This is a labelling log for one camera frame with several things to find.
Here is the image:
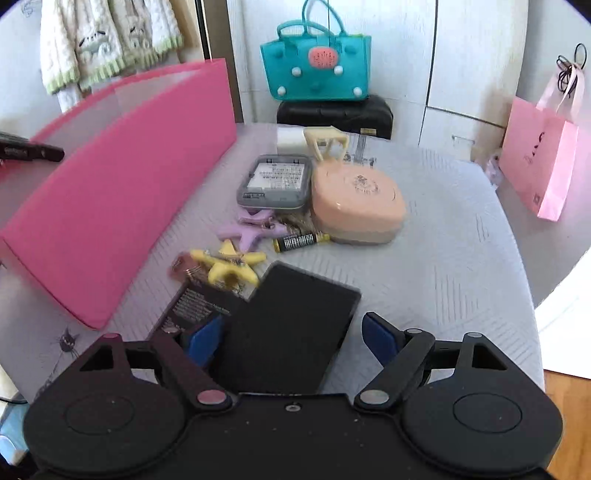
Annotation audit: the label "gold glitter hair accessory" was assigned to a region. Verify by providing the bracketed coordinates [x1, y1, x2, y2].
[277, 215, 319, 236]

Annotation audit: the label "black hair ties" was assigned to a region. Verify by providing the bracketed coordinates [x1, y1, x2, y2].
[556, 44, 587, 93]

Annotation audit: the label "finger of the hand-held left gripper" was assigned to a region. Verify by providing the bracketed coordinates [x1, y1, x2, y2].
[0, 131, 65, 163]

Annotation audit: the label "black hard suitcase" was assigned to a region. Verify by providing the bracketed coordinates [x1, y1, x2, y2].
[277, 95, 394, 140]

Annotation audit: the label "crumpled clear plastic bag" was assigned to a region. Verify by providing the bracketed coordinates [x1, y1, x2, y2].
[482, 150, 504, 186]

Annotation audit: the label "teal felt handbag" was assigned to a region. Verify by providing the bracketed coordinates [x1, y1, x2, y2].
[260, 0, 372, 103]

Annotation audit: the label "black printed packet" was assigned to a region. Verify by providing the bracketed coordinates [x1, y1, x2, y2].
[150, 277, 250, 342]

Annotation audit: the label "yellow star hair clip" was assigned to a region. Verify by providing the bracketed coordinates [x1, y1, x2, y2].
[189, 240, 267, 287]

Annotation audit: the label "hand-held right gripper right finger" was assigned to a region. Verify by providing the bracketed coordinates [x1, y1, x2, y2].
[353, 311, 511, 414]

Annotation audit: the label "grey patterned bed sheet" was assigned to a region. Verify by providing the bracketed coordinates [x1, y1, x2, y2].
[0, 121, 546, 402]

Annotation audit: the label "white fleece garment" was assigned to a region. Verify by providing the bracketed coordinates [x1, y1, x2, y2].
[39, 0, 184, 112]

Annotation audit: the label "pink paper gift bag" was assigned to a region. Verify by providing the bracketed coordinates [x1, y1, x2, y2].
[499, 74, 580, 221]

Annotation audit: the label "black case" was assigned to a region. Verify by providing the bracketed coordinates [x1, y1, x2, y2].
[217, 261, 362, 395]

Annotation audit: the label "pink storage box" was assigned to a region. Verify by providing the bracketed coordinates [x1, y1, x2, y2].
[0, 58, 238, 330]

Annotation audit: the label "white cube charger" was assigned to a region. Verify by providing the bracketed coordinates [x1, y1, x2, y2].
[276, 128, 309, 155]

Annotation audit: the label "grey pocket router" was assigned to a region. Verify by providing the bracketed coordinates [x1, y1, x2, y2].
[236, 154, 314, 215]

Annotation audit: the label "white wardrobe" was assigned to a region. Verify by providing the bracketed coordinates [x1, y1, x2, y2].
[226, 0, 532, 162]

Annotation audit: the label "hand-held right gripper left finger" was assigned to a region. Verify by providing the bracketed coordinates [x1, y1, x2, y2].
[78, 318, 234, 414]

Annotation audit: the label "cream hair claw clip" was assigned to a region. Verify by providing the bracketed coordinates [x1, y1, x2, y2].
[303, 126, 350, 162]

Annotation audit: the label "purple star hair clip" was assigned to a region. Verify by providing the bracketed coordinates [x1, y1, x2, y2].
[217, 208, 289, 252]

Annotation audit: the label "black and gold battery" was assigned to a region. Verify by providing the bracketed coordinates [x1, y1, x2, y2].
[272, 232, 331, 253]

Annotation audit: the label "pink small hair clip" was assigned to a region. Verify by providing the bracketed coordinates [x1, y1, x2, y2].
[172, 256, 204, 282]

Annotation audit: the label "peach rounded case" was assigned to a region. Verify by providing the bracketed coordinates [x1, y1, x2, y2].
[310, 159, 407, 245]

